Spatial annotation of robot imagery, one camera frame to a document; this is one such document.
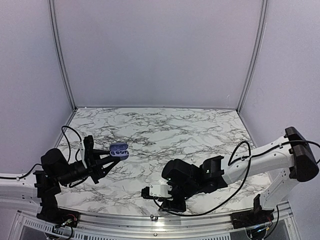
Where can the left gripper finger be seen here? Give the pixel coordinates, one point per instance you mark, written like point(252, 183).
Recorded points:
point(99, 154)
point(107, 167)

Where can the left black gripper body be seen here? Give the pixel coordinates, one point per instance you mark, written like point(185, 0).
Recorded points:
point(66, 179)

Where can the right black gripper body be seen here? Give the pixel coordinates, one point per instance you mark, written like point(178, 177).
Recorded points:
point(189, 189)

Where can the blue earbud charging case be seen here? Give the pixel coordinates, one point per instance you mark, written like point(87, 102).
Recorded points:
point(118, 146)

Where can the purple clip earbud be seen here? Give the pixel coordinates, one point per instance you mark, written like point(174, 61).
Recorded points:
point(121, 153)

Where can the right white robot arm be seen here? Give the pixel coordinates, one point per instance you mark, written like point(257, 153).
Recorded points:
point(291, 154)

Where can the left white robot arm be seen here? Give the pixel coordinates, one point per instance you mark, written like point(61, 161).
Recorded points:
point(21, 187)

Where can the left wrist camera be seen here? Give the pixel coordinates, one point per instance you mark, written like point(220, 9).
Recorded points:
point(86, 152)

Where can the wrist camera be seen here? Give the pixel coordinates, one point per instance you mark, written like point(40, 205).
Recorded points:
point(161, 191)
point(86, 152)

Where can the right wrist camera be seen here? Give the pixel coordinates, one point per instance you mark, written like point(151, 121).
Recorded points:
point(161, 191)

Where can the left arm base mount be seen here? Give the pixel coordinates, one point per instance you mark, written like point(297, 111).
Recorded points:
point(63, 223)

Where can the aluminium front rail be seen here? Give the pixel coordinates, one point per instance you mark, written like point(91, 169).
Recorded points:
point(98, 226)

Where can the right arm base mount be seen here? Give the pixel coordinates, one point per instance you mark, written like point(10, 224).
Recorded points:
point(258, 225)

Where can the left aluminium corner post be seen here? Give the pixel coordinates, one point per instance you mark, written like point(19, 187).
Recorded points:
point(59, 52)

